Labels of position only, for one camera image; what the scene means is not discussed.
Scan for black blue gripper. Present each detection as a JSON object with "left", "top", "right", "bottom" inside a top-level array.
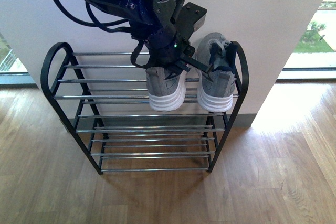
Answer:
[{"left": 130, "top": 22, "right": 213, "bottom": 76}]

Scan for grey sneaker white sole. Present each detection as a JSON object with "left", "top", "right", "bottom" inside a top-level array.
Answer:
[{"left": 196, "top": 32, "right": 238, "bottom": 113}]

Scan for black metal shoe rack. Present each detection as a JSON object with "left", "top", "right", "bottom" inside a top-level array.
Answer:
[{"left": 40, "top": 42, "right": 249, "bottom": 174}]

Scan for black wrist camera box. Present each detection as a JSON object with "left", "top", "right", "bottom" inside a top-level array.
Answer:
[{"left": 176, "top": 2, "right": 207, "bottom": 41}]

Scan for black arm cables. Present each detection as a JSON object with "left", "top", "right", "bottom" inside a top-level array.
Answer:
[{"left": 41, "top": 0, "right": 132, "bottom": 34}]

